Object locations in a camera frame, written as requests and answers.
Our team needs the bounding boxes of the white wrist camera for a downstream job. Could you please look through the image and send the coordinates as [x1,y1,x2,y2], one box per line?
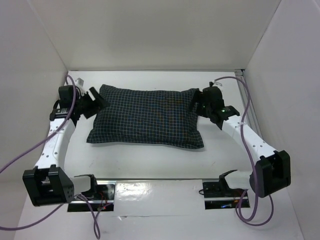
[74,78,86,96]
[209,80,223,88]

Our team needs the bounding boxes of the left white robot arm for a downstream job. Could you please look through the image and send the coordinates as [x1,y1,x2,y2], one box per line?
[22,85,109,207]

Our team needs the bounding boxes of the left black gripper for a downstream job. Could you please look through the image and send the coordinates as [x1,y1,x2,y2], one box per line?
[74,87,110,119]

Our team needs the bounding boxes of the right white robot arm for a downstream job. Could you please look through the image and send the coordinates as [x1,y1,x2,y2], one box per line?
[189,86,292,198]

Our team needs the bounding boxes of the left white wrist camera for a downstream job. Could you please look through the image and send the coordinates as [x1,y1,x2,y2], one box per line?
[74,78,86,96]

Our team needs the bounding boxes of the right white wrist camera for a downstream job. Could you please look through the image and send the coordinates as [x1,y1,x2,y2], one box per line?
[209,80,223,88]

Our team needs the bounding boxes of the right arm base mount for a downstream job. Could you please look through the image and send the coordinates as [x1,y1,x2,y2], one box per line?
[198,179,245,210]

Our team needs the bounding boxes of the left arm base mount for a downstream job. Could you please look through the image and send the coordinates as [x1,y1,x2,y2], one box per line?
[67,179,116,213]

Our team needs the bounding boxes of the dark plaid pillowcase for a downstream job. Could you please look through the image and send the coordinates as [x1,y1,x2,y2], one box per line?
[86,84,204,150]

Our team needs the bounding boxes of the aluminium rail frame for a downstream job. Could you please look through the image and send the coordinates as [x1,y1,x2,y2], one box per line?
[234,68,276,178]

